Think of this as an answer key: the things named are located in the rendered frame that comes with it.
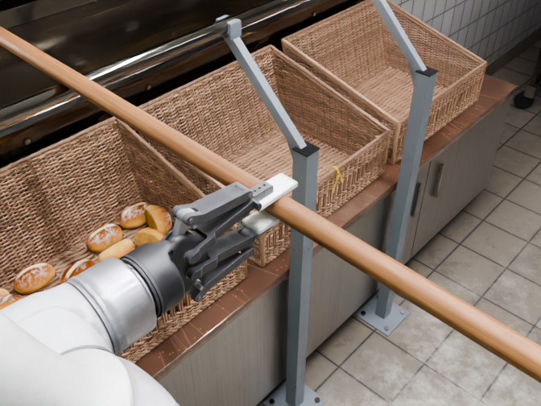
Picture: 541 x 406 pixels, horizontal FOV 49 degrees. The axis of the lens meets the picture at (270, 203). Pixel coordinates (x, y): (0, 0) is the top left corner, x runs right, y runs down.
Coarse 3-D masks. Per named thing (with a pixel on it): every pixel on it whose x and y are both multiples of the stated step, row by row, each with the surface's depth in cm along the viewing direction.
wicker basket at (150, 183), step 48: (96, 144) 151; (144, 144) 149; (0, 192) 136; (48, 192) 145; (96, 192) 154; (144, 192) 162; (192, 192) 144; (0, 240) 139; (48, 240) 147; (48, 288) 143; (144, 336) 132
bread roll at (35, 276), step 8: (32, 264) 141; (40, 264) 141; (48, 264) 143; (24, 272) 139; (32, 272) 139; (40, 272) 140; (48, 272) 142; (16, 280) 139; (24, 280) 138; (32, 280) 139; (40, 280) 140; (48, 280) 142; (16, 288) 139; (24, 288) 139; (32, 288) 139; (40, 288) 141
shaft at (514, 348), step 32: (0, 32) 108; (32, 64) 102; (64, 64) 99; (96, 96) 92; (160, 128) 84; (192, 160) 80; (224, 160) 78; (288, 224) 71; (320, 224) 68; (352, 256) 66; (384, 256) 65; (416, 288) 61; (448, 320) 59; (480, 320) 58; (512, 352) 56
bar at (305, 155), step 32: (288, 0) 131; (384, 0) 151; (192, 32) 116; (224, 32) 121; (128, 64) 107; (256, 64) 124; (416, 64) 152; (32, 96) 96; (64, 96) 99; (416, 96) 155; (288, 128) 124; (416, 128) 160; (416, 160) 167; (384, 288) 201; (288, 320) 159; (384, 320) 209; (288, 352) 167; (288, 384) 177
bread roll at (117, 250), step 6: (126, 240) 147; (114, 246) 144; (120, 246) 145; (126, 246) 146; (132, 246) 147; (102, 252) 144; (108, 252) 144; (114, 252) 144; (120, 252) 144; (126, 252) 146; (102, 258) 144
